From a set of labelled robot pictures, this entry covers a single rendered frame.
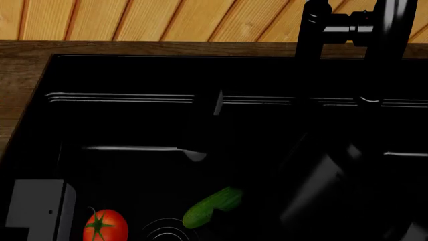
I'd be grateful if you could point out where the round black sink drain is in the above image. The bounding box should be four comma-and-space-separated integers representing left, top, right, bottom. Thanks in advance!
142, 217, 191, 241

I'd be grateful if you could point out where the black kitchen sink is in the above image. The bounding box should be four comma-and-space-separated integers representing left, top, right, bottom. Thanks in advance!
0, 52, 428, 241

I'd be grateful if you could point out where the red tomato with green stem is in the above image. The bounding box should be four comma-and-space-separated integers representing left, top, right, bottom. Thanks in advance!
82, 206, 130, 241

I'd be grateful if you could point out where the green cucumber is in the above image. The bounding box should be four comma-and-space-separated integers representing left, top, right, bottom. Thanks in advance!
182, 185, 244, 230

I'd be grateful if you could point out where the black kitchen faucet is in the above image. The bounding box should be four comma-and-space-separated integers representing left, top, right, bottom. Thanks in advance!
294, 0, 419, 61

